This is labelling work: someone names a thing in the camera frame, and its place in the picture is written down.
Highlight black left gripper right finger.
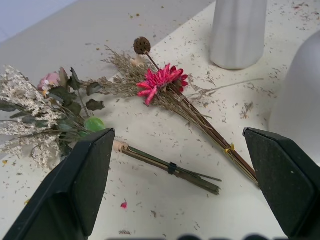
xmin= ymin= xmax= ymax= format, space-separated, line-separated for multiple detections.
xmin=243 ymin=127 xmax=320 ymax=240

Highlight pink rose white bouquet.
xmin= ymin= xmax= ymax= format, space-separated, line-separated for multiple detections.
xmin=0 ymin=65 xmax=223 ymax=196

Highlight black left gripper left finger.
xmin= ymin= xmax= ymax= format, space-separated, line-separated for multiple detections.
xmin=2 ymin=127 xmax=116 ymax=240

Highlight red flower dried bouquet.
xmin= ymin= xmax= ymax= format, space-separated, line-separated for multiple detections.
xmin=80 ymin=36 xmax=265 ymax=186

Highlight white ribbed ceramic vase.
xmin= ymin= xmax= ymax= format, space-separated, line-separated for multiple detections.
xmin=208 ymin=0 xmax=269 ymax=71

